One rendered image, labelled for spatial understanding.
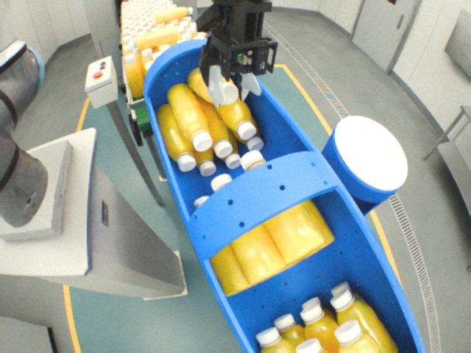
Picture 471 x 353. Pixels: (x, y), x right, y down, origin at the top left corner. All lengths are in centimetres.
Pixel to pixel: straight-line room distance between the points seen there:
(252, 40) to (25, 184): 42
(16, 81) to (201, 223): 41
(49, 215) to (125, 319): 127
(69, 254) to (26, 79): 32
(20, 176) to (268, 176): 40
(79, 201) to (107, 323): 134
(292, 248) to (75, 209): 37
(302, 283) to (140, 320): 123
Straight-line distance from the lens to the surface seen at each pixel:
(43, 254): 46
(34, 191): 44
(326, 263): 52
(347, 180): 64
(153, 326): 156
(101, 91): 83
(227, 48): 28
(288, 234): 32
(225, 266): 39
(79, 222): 42
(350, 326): 37
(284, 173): 29
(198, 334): 150
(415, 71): 396
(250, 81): 38
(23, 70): 46
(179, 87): 57
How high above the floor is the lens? 147
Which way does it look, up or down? 59 degrees down
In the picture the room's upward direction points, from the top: 5 degrees clockwise
